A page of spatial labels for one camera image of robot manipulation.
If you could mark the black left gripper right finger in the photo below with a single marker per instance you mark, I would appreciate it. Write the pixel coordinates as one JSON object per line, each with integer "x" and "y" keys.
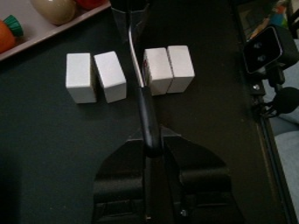
{"x": 198, "y": 175}

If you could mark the orange toy carrot green top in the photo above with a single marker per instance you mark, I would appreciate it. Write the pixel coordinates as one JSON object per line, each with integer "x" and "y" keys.
{"x": 6, "y": 36}

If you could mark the red toy bell pepper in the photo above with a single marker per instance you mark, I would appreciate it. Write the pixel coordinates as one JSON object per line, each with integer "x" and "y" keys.
{"x": 91, "y": 3}

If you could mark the black webcam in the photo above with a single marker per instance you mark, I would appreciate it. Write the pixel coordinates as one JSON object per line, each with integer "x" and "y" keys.
{"x": 264, "y": 49}

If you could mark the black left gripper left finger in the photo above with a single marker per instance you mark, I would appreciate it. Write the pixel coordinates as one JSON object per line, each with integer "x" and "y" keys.
{"x": 117, "y": 175}

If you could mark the pink plastic tray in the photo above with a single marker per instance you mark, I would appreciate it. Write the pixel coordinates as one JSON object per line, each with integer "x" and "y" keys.
{"x": 37, "y": 32}

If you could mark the colourful box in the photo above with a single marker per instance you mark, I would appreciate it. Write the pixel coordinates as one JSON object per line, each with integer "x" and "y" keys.
{"x": 261, "y": 17}

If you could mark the beige toy onion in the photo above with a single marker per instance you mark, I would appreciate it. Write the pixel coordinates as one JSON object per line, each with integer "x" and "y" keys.
{"x": 54, "y": 10}

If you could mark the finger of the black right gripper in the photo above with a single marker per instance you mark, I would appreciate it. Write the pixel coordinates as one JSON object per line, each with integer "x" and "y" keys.
{"x": 123, "y": 17}

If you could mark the white sushi roll piece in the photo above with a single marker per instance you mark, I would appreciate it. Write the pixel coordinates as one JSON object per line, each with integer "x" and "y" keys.
{"x": 160, "y": 70}
{"x": 81, "y": 77}
{"x": 181, "y": 68}
{"x": 111, "y": 75}

